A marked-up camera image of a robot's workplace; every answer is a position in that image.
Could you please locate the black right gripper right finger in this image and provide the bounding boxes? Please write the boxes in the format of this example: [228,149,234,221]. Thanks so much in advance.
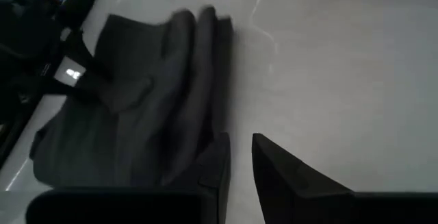
[252,133,438,224]

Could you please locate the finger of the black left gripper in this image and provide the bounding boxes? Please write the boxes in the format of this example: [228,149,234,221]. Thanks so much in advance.
[40,79,114,103]
[63,30,112,79]

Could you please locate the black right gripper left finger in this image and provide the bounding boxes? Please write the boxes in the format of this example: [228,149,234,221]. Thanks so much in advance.
[26,133,231,224]

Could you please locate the dark grey shorts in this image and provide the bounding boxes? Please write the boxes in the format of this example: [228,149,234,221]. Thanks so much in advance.
[29,6,235,189]

